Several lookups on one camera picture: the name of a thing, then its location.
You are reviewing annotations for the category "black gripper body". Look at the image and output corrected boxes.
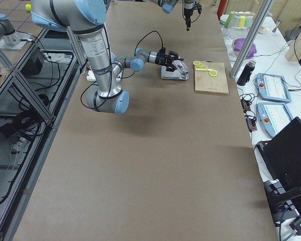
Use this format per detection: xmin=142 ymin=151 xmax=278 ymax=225
xmin=182 ymin=0 xmax=202 ymax=24
xmin=156 ymin=47 xmax=171 ymax=66

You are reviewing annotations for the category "glass sauce bottle steel spout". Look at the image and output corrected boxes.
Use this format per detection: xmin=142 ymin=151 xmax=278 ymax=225
xmin=173 ymin=60 xmax=189 ymax=78

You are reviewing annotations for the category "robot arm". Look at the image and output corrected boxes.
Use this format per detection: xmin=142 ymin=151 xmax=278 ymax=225
xmin=31 ymin=1 xmax=182 ymax=114
xmin=150 ymin=0 xmax=202 ymax=28

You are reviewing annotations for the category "silver digital kitchen scale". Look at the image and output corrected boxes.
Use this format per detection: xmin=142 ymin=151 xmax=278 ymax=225
xmin=161 ymin=66 xmax=189 ymax=80

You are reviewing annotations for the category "green cup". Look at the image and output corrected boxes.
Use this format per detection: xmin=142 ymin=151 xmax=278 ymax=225
xmin=224 ymin=11 xmax=236 ymax=29

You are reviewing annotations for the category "yellow cup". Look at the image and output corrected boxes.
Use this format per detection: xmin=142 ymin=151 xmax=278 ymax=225
xmin=237 ymin=16 xmax=246 ymax=27

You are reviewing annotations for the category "bamboo cutting board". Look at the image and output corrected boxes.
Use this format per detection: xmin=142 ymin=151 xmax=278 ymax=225
xmin=193 ymin=61 xmax=229 ymax=94

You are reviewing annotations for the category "yellow plastic knife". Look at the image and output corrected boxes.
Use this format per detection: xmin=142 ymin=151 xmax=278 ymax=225
xmin=195 ymin=68 xmax=214 ymax=72

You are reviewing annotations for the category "lemon slice front left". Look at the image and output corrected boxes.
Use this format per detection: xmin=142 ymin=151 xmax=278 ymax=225
xmin=209 ymin=70 xmax=218 ymax=77

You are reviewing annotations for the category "black bottle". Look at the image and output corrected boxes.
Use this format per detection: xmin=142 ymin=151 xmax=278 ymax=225
xmin=237 ymin=60 xmax=256 ymax=86

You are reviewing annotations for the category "blue teach pendant far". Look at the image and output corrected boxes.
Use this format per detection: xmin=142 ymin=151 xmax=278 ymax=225
xmin=256 ymin=73 xmax=291 ymax=103

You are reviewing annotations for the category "blue teach pendant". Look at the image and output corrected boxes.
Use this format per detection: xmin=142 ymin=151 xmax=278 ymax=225
xmin=256 ymin=73 xmax=291 ymax=103
xmin=256 ymin=102 xmax=294 ymax=138

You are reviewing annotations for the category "blue teach pendant near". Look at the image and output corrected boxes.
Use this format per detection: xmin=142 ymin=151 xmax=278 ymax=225
xmin=256 ymin=102 xmax=294 ymax=138

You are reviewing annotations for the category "black monitor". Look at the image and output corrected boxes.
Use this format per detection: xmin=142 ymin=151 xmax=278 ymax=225
xmin=258 ymin=117 xmax=301 ymax=216

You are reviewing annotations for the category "aluminium frame post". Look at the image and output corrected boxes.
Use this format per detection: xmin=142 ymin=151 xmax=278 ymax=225
xmin=230 ymin=0 xmax=274 ymax=79

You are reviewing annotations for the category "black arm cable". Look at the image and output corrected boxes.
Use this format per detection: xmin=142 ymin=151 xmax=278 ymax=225
xmin=80 ymin=30 xmax=166 ymax=111

